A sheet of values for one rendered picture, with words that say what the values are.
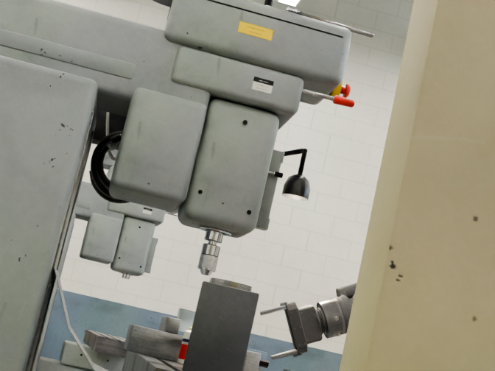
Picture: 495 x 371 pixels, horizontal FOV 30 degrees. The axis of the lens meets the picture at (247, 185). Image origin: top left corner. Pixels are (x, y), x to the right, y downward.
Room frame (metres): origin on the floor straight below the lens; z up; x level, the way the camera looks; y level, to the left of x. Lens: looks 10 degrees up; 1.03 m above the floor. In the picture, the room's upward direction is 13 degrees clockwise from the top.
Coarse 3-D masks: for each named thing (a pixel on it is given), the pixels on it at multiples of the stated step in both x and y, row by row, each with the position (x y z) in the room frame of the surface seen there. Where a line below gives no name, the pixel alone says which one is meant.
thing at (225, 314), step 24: (216, 288) 1.90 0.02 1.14; (240, 288) 1.92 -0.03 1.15; (216, 312) 1.90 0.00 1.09; (240, 312) 1.90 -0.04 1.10; (192, 336) 1.90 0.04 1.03; (216, 336) 1.90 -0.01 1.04; (240, 336) 1.90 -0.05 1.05; (192, 360) 1.90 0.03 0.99; (216, 360) 1.90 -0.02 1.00; (240, 360) 1.90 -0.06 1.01
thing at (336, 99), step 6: (306, 90) 2.28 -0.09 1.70; (318, 96) 2.29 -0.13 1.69; (324, 96) 2.29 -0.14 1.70; (330, 96) 2.29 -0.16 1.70; (336, 96) 2.29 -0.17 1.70; (342, 96) 2.29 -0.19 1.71; (336, 102) 2.29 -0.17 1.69; (342, 102) 2.29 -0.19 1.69; (348, 102) 2.29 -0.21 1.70; (354, 102) 2.30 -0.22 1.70
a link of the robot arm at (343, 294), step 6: (342, 288) 2.22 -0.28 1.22; (348, 288) 2.22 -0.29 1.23; (354, 288) 2.21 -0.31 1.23; (342, 294) 2.21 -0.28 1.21; (348, 294) 2.21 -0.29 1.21; (342, 300) 2.18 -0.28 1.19; (348, 300) 2.17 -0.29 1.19; (342, 306) 2.17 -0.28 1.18; (348, 306) 2.17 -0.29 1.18; (348, 312) 2.16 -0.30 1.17; (348, 318) 2.16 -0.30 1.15
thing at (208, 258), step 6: (204, 252) 2.35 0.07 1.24; (210, 252) 2.34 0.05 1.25; (216, 252) 2.35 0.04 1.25; (204, 258) 2.35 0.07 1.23; (210, 258) 2.34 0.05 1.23; (216, 258) 2.35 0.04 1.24; (198, 264) 2.36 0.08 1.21; (204, 264) 2.34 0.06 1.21; (210, 264) 2.34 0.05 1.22; (216, 264) 2.36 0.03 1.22; (210, 270) 2.35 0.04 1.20
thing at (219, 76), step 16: (176, 64) 2.22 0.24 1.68; (192, 64) 2.23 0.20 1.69; (208, 64) 2.23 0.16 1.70; (224, 64) 2.24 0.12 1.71; (240, 64) 2.24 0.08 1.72; (176, 80) 2.23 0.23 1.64; (192, 80) 2.23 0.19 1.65; (208, 80) 2.23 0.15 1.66; (224, 80) 2.24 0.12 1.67; (240, 80) 2.24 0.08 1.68; (256, 80) 2.25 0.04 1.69; (272, 80) 2.25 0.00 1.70; (288, 80) 2.26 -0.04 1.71; (224, 96) 2.25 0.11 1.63; (240, 96) 2.25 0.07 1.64; (256, 96) 2.25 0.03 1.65; (272, 96) 2.25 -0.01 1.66; (288, 96) 2.26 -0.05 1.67; (272, 112) 2.30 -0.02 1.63; (288, 112) 2.27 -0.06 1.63
